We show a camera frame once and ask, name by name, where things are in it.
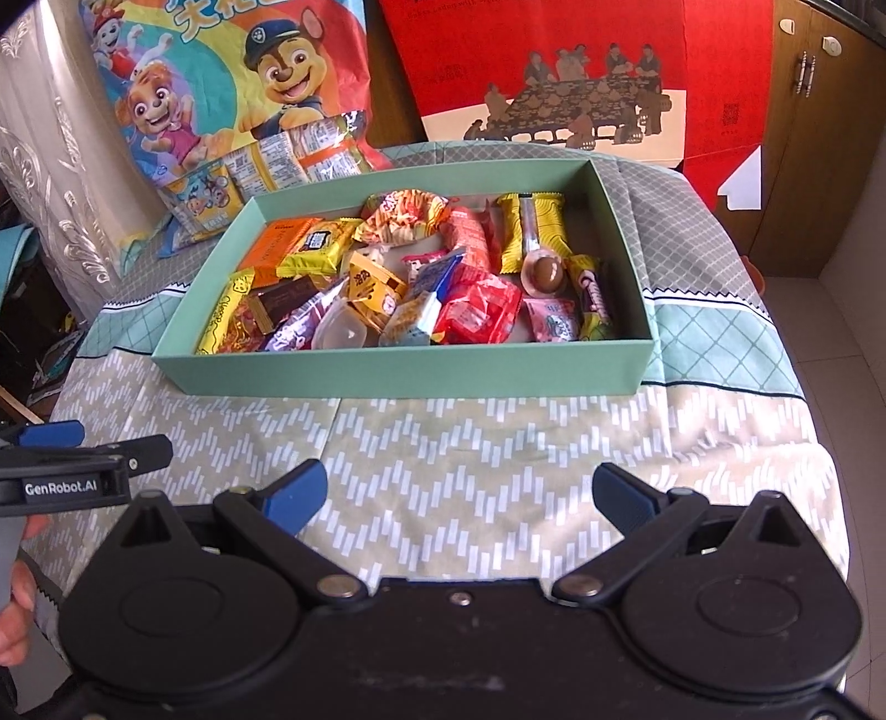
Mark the white red candy packet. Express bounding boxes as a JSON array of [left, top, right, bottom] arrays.
[[401, 249, 451, 285]]

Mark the dark red gold-edged packet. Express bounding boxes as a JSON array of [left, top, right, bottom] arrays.
[[245, 277, 323, 326]]

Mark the small red snack packet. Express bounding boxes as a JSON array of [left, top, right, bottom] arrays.
[[430, 266, 523, 345]]

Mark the clear plastic cup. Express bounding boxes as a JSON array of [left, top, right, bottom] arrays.
[[310, 301, 368, 349]]

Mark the large cartoon puppy bag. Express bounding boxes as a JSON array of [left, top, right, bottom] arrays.
[[79, 0, 392, 188]]

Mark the gold yellow snack packet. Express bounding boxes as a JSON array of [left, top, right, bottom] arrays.
[[494, 192, 572, 278]]

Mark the teal cloth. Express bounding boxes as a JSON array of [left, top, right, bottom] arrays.
[[0, 225, 35, 292]]

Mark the shiny red snack packet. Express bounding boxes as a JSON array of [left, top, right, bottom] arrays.
[[439, 204, 503, 274]]

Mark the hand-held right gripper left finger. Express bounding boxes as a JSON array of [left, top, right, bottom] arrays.
[[111, 459, 369, 600]]

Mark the red crinkled foil packet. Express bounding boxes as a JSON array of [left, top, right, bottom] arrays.
[[225, 305, 278, 353]]

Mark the purple clear stick packet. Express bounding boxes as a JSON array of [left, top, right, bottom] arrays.
[[265, 277, 354, 352]]

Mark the orange white snack bag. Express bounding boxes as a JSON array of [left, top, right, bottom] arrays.
[[291, 111, 392, 184]]

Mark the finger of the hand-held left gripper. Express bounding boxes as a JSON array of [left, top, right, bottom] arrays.
[[0, 435, 174, 479], [0, 421, 86, 454]]

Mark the yellow green snack packet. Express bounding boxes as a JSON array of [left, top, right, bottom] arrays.
[[564, 253, 617, 342]]

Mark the wooden cabinet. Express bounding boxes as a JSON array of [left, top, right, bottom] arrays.
[[751, 0, 886, 278]]

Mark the red orange snack packet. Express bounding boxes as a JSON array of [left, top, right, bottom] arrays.
[[360, 188, 451, 246]]

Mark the blue snack packet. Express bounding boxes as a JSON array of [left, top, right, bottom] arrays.
[[158, 218, 223, 259]]

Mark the yellow cheese print packet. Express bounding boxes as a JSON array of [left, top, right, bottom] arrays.
[[195, 266, 257, 356]]

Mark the orange jelly cup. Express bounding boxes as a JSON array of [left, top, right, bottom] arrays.
[[519, 250, 572, 297]]

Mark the yellow packet blue label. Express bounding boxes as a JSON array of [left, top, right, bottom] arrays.
[[277, 220, 362, 278]]

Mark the red gift box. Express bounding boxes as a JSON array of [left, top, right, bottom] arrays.
[[377, 0, 772, 212]]

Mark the person's left hand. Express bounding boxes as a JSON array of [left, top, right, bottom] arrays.
[[0, 516, 49, 667]]

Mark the embroidered beige curtain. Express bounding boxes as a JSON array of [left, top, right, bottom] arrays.
[[0, 0, 163, 326]]

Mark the cartoon snack bag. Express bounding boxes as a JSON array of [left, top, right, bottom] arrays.
[[158, 156, 250, 243], [225, 131, 309, 202]]

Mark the patterned bed sheet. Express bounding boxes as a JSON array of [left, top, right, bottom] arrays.
[[20, 142, 856, 610]]

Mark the mint green cardboard box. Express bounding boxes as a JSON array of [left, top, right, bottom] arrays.
[[151, 158, 657, 399]]

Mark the yellow rabbit print packet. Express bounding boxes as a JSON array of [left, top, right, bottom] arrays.
[[344, 249, 409, 326]]

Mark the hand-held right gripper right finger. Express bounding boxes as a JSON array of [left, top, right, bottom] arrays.
[[552, 462, 807, 605]]

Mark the blue white cracker packet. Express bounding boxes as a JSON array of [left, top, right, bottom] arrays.
[[377, 253, 465, 347]]

